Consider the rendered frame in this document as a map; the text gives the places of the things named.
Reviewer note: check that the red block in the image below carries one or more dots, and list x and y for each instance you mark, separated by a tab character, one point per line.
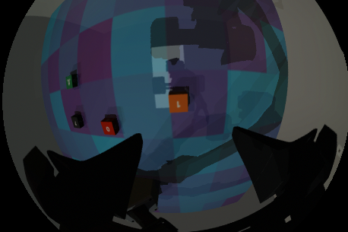
109	126

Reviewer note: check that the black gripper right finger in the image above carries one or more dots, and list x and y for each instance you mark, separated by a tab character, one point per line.
268	160

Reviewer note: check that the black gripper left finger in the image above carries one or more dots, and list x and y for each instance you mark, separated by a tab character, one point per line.
107	177

